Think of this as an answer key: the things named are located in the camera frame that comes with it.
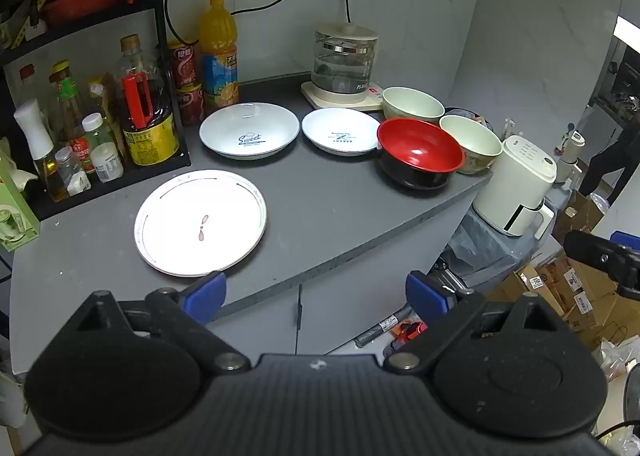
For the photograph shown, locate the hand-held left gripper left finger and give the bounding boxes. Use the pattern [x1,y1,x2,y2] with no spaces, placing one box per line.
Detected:
[75,270,253,375]

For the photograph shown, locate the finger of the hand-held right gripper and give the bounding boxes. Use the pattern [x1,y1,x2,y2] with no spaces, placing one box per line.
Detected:
[611,231,640,254]
[564,230,632,282]

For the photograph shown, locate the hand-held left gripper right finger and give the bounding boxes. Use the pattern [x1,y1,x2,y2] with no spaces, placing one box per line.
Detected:
[382,270,572,373]

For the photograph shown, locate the red and black bowl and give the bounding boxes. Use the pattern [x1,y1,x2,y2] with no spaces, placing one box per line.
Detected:
[376,117,466,190]

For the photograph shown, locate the cream bowl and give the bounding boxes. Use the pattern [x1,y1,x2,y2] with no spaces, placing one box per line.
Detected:
[439,115,503,175]
[382,86,446,123]

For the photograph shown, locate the deep white plate script print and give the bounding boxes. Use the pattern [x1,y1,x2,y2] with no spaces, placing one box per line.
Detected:
[199,102,301,160]

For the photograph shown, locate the small white plate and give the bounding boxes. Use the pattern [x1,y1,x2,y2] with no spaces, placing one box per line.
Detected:
[301,108,383,157]

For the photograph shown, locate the red tool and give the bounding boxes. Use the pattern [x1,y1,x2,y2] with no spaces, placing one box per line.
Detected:
[392,320,427,343]

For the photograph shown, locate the stack of cardboard boxes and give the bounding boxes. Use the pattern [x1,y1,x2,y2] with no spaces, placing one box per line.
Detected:
[487,189,640,354]

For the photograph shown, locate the grey plastic bag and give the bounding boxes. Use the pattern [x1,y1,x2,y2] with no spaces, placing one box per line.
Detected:
[447,203,543,289]

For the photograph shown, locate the white air fryer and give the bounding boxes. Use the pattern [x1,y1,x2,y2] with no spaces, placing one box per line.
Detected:
[472,135,559,238]

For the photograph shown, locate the small white appliance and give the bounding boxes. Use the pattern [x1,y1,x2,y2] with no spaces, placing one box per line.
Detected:
[554,123,587,183]

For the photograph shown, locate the white cap bottle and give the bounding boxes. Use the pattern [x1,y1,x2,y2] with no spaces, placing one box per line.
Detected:
[81,113,124,183]

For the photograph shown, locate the clear spice jar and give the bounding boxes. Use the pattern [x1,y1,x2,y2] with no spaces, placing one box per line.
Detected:
[55,146,93,196]

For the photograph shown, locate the small red label bottle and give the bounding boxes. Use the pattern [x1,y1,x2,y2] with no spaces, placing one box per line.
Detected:
[70,136,97,173]

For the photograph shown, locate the red can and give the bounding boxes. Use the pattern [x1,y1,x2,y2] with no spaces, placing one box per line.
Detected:
[167,40,203,87]
[175,82,205,126]

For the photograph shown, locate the cream kettle base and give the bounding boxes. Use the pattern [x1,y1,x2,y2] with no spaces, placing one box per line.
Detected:
[300,80,397,112]

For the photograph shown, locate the green box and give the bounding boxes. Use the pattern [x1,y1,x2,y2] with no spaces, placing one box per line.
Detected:
[0,136,41,252]

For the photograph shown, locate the white cloth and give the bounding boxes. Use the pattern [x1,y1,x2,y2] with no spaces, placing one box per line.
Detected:
[0,136,39,197]

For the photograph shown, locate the white spray bottle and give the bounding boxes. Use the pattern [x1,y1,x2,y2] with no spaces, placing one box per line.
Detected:
[13,99,69,202]

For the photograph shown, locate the orange juice bottle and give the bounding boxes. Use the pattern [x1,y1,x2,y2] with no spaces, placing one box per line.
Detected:
[199,0,240,110]

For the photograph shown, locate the green label bottle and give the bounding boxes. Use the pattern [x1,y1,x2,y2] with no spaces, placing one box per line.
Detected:
[50,61,88,142]

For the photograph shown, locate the glass kettle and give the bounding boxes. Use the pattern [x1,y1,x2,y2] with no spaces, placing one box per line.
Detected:
[311,22,379,96]

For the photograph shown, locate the clear bottle red cap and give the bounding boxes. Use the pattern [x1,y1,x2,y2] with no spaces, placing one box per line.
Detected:
[17,65,47,110]

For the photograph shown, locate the black metal rack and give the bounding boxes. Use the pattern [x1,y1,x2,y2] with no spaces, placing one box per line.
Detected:
[0,0,193,222]

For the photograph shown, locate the oil bottle red handle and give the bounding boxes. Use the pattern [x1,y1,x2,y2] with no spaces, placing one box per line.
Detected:
[116,34,181,166]

